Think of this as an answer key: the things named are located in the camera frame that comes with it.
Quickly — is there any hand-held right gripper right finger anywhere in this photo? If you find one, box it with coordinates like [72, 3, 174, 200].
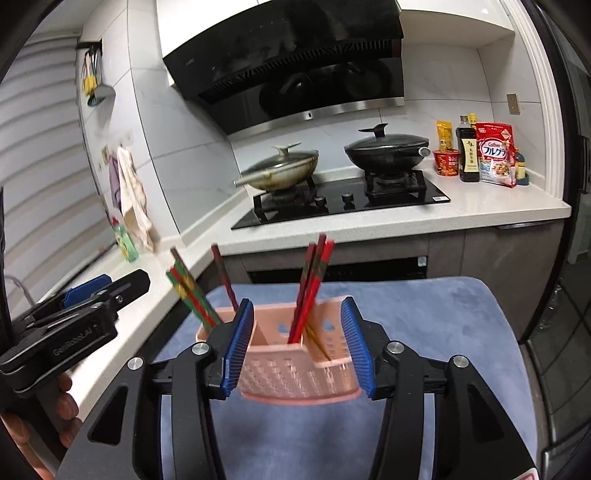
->
[341, 298, 539, 480]

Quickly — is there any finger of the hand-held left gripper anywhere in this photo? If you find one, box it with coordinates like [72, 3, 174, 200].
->
[28, 274, 114, 324]
[18, 270, 151, 342]

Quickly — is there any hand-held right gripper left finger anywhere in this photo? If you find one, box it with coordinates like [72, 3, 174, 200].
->
[55, 298, 256, 480]

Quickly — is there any light wooden chopstick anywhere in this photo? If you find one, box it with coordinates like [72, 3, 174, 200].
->
[305, 322, 332, 361]

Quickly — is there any pink plastic utensil basket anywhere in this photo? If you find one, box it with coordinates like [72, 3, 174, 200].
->
[196, 302, 365, 407]

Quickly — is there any green and red patterned chopstick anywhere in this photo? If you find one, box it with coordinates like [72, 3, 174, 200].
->
[171, 247, 223, 326]
[166, 271, 212, 330]

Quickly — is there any dark red chopstick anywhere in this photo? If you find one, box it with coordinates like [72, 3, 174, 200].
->
[211, 244, 240, 312]
[287, 244, 317, 343]

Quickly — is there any person's left hand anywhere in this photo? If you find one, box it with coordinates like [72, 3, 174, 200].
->
[0, 373, 83, 480]

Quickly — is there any green dish soap bottle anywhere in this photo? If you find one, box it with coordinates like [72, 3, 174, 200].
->
[112, 217, 140, 264]

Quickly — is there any blue mat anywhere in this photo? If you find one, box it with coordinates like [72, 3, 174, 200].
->
[152, 275, 539, 480]

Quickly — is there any white towel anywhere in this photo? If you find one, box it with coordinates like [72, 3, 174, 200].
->
[116, 147, 155, 254]

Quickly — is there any purple towel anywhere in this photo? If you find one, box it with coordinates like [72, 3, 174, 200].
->
[108, 154, 123, 208]

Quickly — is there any window blind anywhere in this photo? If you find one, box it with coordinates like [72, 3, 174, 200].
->
[0, 39, 118, 319]

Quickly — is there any black gas stove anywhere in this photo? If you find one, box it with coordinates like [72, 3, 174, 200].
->
[231, 170, 452, 232]

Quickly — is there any grey base cabinet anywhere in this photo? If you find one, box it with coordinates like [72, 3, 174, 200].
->
[203, 222, 571, 342]

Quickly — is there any beige wok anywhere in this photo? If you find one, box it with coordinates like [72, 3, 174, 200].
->
[233, 154, 320, 192]

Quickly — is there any black wok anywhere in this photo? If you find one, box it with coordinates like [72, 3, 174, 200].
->
[344, 145, 431, 176]

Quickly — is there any red instant noodle cup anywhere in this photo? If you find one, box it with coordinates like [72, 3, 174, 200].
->
[433, 148, 462, 178]

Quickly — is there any black wok lid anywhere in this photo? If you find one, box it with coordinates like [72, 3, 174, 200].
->
[344, 124, 430, 155]

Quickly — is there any dark soy sauce bottle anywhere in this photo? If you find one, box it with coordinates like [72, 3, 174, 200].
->
[455, 115, 481, 184]

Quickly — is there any red cereal bag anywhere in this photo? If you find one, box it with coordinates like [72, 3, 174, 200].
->
[475, 122, 517, 188]

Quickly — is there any small blue bottle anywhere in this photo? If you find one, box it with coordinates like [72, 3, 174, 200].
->
[513, 148, 531, 186]

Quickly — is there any black range hood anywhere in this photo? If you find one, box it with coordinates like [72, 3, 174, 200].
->
[154, 0, 406, 137]

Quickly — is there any glass door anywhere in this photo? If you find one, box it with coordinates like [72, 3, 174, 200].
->
[526, 0, 591, 480]

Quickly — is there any glass lid with white handle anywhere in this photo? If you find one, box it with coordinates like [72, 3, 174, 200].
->
[247, 143, 319, 174]

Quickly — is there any white wall cabinet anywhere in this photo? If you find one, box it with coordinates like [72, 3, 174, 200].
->
[397, 0, 515, 49]

